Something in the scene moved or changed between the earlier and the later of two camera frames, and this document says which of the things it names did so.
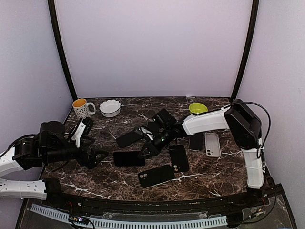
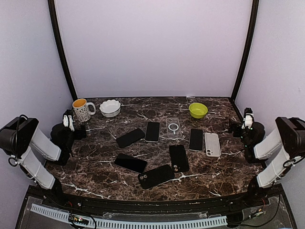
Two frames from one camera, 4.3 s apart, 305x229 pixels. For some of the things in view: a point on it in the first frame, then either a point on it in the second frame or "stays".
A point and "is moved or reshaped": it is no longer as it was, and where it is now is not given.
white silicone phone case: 212,144 stays
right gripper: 152,148 -> 238,125
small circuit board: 78,219 stays
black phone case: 153,176 stays
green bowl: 196,107 stays
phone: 196,142 stays
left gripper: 90,162 -> 78,135
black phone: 127,159 is moved or reshaped
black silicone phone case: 178,158 stays
